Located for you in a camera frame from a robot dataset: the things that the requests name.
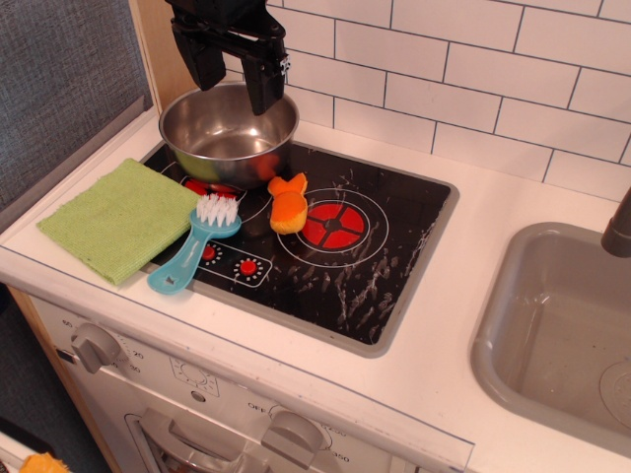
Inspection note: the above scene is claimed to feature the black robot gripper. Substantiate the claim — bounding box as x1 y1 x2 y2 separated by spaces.
168 0 287 115

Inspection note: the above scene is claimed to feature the orange plush toy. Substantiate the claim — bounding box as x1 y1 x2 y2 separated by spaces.
267 172 309 235

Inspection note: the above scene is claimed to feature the green cloth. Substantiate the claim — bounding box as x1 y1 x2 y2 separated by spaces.
37 159 199 286

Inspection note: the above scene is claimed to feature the stainless steel pot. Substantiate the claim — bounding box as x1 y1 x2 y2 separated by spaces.
159 83 300 190

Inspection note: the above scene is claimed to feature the blue dish brush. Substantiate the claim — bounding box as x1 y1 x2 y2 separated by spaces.
147 194 242 296

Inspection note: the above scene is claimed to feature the red left stove button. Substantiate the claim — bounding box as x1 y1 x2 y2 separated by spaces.
201 245 216 261

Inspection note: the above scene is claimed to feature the red stove button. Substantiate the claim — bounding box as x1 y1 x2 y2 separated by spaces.
201 245 216 261
239 259 258 277

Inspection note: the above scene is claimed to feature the red right stove button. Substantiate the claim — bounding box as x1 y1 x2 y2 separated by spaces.
239 259 258 277

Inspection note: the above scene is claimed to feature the black toy stovetop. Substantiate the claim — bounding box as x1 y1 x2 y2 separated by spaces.
140 140 460 359

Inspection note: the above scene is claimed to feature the grey left oven knob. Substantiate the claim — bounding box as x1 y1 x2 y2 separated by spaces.
71 323 121 373

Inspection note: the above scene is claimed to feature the grey oven knob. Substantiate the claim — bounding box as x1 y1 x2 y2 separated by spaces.
71 323 121 373
261 411 324 469

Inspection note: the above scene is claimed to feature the grey right oven knob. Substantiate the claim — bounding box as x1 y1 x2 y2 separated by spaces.
261 411 324 469

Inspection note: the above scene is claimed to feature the grey toy sink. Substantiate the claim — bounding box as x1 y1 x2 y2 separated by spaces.
471 223 630 456

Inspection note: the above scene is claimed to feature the grey faucet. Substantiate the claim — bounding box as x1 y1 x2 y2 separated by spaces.
600 188 631 258

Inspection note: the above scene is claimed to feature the orange plush on floor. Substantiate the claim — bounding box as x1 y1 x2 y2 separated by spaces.
19 452 70 473

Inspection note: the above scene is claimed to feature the grey oven door handle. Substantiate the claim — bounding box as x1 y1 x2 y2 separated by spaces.
137 409 272 472

